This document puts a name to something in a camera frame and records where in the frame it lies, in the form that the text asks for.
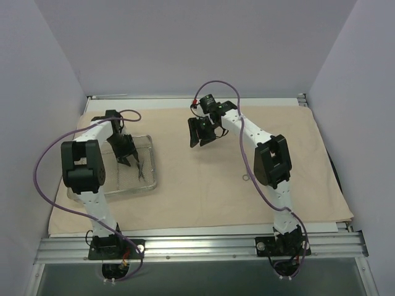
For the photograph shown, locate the aluminium front rail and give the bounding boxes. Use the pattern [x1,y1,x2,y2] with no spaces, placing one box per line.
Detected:
[35,232,368,264]

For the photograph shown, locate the steel forceps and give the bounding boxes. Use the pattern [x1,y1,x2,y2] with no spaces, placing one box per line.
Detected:
[136,161,145,181]

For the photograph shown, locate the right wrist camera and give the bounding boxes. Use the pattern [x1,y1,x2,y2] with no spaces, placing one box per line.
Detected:
[199,94,219,114]

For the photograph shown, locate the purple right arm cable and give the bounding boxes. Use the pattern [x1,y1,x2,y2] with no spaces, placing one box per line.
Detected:
[191,80,309,278]

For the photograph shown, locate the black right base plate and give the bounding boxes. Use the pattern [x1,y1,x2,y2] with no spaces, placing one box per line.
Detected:
[254,236,305,257]

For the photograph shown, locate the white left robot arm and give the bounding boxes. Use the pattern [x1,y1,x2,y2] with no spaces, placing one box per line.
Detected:
[60,110,143,258]

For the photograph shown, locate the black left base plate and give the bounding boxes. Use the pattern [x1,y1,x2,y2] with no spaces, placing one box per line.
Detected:
[88,236,144,260]

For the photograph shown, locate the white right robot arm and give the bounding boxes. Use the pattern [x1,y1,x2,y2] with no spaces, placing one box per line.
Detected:
[188,95,304,255]

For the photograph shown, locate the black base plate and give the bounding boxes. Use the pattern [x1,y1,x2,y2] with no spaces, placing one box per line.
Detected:
[88,236,144,260]
[254,236,305,257]

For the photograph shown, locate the aluminium table edge rail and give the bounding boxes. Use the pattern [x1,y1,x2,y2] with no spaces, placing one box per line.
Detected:
[297,93,309,107]

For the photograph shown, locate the wire mesh instrument tray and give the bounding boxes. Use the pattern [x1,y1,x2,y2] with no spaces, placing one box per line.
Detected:
[67,134,158,201]

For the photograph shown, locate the beige cloth wrap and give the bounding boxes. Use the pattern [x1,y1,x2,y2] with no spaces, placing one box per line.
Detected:
[48,106,355,235]

